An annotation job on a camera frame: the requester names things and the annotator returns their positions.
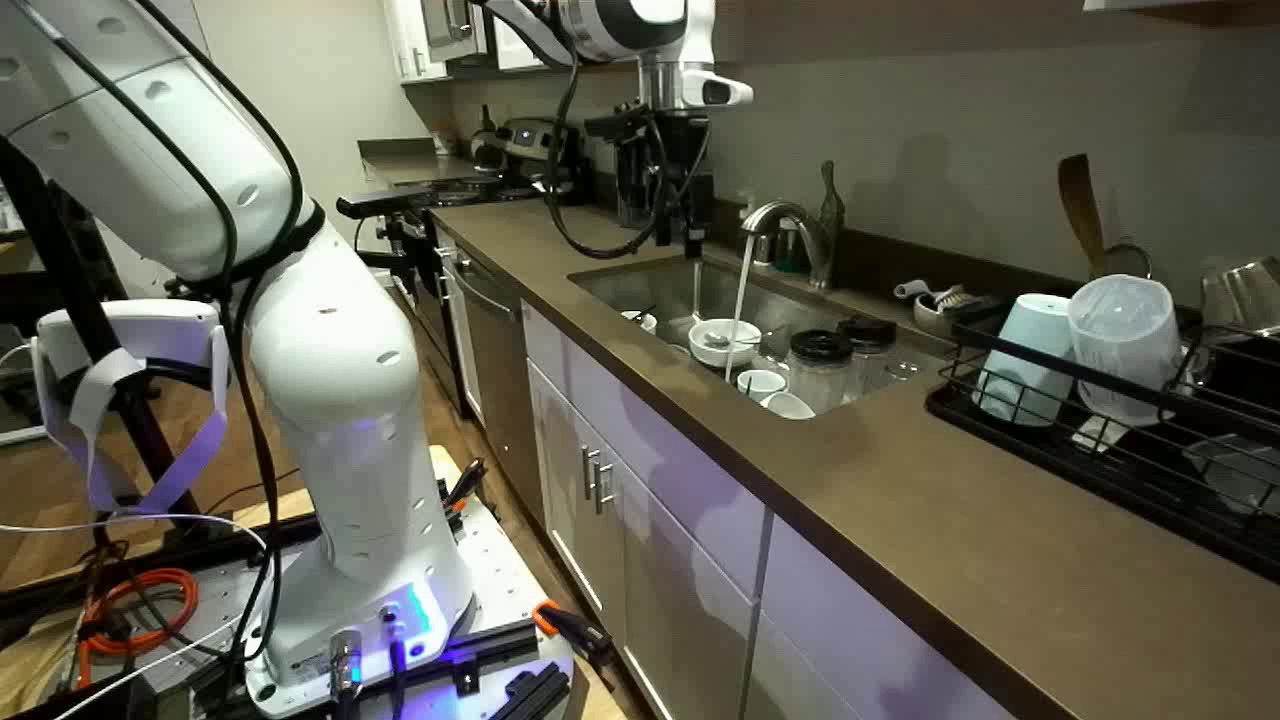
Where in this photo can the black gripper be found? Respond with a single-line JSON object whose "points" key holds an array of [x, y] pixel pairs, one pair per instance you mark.
{"points": [[676, 154]]}

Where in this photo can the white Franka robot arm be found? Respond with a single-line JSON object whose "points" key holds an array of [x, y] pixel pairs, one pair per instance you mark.
{"points": [[335, 403]]}

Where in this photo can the silver curved tap spout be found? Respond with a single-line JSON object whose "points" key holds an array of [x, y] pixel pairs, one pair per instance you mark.
{"points": [[787, 216]]}

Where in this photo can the large white bowl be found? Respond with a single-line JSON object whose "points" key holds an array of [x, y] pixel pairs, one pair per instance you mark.
{"points": [[726, 340]]}

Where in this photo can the stainless steel sink basin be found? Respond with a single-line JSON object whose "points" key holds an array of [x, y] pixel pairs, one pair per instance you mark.
{"points": [[827, 312]]}

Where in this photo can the small white cup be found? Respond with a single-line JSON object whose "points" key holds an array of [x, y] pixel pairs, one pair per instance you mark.
{"points": [[761, 382]]}

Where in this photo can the clear jar with black lid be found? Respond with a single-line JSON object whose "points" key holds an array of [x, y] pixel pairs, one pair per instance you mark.
{"points": [[823, 364], [875, 345]]}

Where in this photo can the white plate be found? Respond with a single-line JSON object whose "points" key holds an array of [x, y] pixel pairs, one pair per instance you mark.
{"points": [[791, 406]]}

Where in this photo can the dishwasher front panel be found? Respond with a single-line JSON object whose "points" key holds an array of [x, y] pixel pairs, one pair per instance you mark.
{"points": [[496, 372]]}

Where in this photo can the small dish with scrubbers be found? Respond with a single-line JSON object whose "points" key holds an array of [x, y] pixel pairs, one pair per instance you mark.
{"points": [[932, 307]]}

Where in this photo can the white lower cabinet row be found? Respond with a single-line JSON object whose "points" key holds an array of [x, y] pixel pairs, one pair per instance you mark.
{"points": [[665, 533]]}

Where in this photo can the white upper cabinets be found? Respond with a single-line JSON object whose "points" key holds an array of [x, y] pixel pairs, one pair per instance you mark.
{"points": [[440, 34]]}

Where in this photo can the orange black clamp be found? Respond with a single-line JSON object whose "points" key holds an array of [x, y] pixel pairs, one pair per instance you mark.
{"points": [[574, 624], [465, 486]]}

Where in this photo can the light blue cup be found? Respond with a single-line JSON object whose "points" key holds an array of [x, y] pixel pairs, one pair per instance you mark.
{"points": [[1027, 352]]}

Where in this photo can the perforated robot mounting table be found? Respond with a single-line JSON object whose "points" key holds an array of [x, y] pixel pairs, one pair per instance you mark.
{"points": [[502, 563]]}

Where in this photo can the wooden spatula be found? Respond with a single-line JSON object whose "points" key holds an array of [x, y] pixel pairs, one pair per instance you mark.
{"points": [[1080, 200]]}

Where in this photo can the white plastic container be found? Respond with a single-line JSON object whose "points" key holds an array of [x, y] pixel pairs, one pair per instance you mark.
{"points": [[1127, 335]]}

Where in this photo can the glass bowl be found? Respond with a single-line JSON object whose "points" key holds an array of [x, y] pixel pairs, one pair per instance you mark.
{"points": [[1242, 294]]}

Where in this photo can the black metal stand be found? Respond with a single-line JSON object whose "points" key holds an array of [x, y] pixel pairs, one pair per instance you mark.
{"points": [[83, 294]]}

